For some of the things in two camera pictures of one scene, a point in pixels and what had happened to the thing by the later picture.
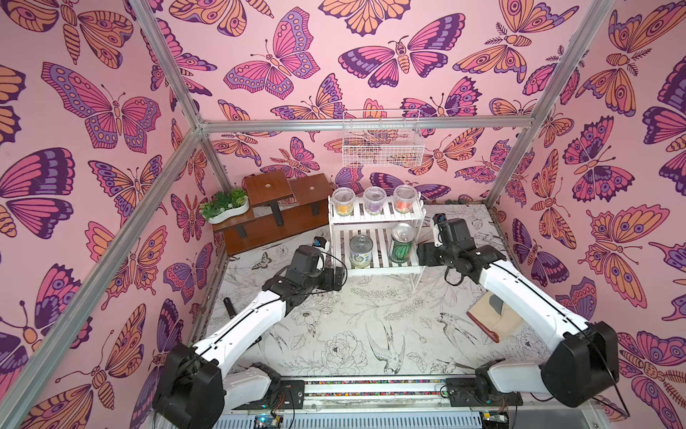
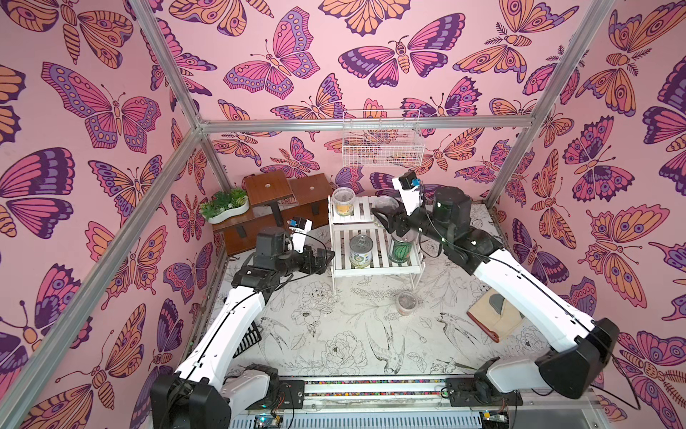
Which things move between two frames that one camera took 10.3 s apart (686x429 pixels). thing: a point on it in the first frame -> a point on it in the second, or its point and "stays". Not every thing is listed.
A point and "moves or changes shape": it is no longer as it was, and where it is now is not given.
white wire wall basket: [382, 138] stays
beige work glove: [494, 316] stays
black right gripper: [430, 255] -> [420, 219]
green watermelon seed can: [402, 237] stays
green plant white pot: [223, 205] stays
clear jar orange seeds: [343, 200] stays
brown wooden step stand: [277, 207] stays
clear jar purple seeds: [374, 198] -> [389, 205]
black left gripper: [328, 283] -> [317, 260]
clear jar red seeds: [404, 197] moves or changes shape
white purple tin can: [361, 250] stays
